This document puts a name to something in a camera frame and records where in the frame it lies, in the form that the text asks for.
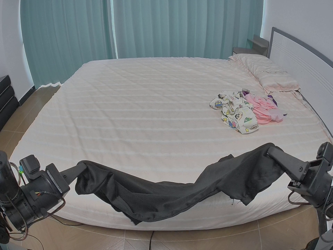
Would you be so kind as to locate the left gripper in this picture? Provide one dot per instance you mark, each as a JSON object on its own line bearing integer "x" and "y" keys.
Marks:
{"x": 44, "y": 191}

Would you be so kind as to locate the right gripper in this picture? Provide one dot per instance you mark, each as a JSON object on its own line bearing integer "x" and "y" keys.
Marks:
{"x": 317, "y": 186}

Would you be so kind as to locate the black T-shirt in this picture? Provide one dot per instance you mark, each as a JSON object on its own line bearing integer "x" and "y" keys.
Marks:
{"x": 161, "y": 194}

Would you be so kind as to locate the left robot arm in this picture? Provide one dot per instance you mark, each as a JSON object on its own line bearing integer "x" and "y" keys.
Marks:
{"x": 7, "y": 176}

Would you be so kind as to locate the bed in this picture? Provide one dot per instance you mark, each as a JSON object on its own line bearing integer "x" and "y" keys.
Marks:
{"x": 143, "y": 113}

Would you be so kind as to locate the pink garment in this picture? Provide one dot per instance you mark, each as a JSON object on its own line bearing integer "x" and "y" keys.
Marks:
{"x": 265, "y": 111}

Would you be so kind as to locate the purple garment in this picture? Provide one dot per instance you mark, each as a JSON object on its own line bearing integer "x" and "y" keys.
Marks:
{"x": 272, "y": 98}

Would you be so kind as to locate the white printed garment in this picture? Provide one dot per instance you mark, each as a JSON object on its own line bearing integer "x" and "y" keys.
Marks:
{"x": 236, "y": 113}

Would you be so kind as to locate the pale pink pillow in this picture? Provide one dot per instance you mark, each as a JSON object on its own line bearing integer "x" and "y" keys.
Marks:
{"x": 270, "y": 71}

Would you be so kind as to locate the black chest of drawers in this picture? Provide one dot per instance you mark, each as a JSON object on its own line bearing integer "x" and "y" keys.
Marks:
{"x": 6, "y": 100}

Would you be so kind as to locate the grey bedside table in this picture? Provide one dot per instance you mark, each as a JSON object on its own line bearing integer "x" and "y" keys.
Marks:
{"x": 249, "y": 49}

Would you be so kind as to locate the blue-green curtain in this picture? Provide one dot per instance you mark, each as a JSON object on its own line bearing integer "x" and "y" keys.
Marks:
{"x": 187, "y": 19}
{"x": 65, "y": 30}

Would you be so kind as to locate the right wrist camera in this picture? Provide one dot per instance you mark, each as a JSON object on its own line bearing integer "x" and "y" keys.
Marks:
{"x": 326, "y": 152}

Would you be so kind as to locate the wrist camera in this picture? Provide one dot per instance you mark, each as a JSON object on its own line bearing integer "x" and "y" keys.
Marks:
{"x": 326, "y": 152}
{"x": 30, "y": 165}

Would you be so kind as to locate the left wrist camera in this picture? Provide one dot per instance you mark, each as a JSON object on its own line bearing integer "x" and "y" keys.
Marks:
{"x": 30, "y": 165}

